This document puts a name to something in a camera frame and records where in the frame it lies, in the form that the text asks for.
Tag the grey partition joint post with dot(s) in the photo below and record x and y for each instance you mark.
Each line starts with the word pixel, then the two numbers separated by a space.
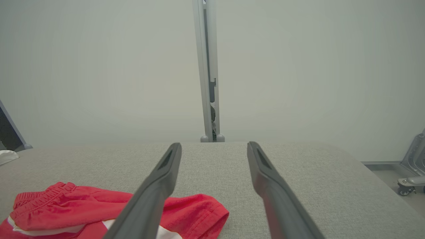
pixel 199 66

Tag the red shorts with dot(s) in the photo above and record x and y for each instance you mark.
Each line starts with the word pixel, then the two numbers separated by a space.
pixel 49 205

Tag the grey cylindrical partition foot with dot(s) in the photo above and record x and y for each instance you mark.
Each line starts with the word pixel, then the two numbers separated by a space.
pixel 220 138
pixel 204 138

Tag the wheeled metal stand base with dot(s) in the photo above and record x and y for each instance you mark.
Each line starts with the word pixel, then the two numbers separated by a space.
pixel 415 156

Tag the red and white jersey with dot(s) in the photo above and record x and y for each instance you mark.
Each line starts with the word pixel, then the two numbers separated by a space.
pixel 6 156

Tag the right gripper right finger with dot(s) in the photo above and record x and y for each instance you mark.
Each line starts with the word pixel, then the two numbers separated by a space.
pixel 279 202

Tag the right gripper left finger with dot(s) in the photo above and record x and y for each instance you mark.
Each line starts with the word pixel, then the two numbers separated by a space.
pixel 149 199

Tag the grey partition base rail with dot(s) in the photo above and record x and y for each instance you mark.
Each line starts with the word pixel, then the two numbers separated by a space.
pixel 382 163

